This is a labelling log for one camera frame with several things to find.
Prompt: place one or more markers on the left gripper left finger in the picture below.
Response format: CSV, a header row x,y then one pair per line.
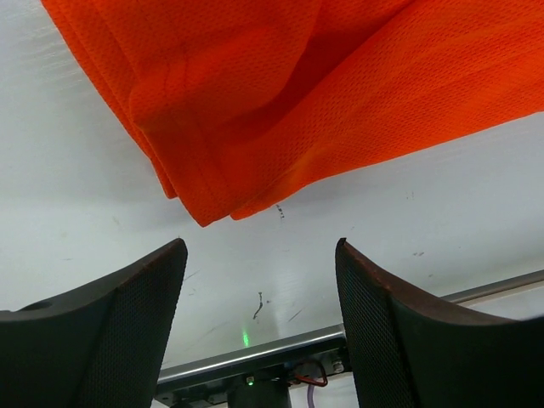
x,y
99,345

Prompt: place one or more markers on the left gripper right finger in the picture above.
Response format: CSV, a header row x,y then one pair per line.
x,y
408,348

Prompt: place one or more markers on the orange shorts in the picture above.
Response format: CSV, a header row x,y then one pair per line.
x,y
240,104

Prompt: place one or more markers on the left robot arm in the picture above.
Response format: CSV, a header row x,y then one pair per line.
x,y
102,345

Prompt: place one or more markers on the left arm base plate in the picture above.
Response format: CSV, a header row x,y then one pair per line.
x,y
265,385

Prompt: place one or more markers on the aluminium table edge rail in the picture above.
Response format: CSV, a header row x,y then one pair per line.
x,y
312,342

